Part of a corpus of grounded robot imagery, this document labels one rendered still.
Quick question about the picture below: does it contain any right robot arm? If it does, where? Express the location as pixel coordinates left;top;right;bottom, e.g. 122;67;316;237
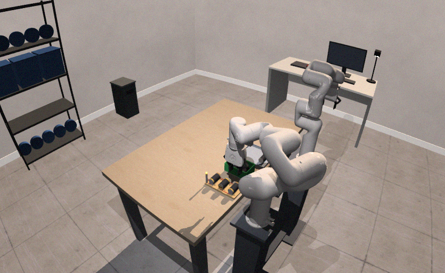
295;60;345;157

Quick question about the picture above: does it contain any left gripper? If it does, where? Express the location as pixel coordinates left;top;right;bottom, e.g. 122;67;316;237
223;143;249;176

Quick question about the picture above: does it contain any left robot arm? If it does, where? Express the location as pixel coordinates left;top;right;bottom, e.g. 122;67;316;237
227;117;327;228

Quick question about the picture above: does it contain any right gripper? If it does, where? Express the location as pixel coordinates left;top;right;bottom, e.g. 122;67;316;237
324;88;341;109

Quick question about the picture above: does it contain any green box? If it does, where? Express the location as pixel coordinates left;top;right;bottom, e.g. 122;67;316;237
224;161;255;179

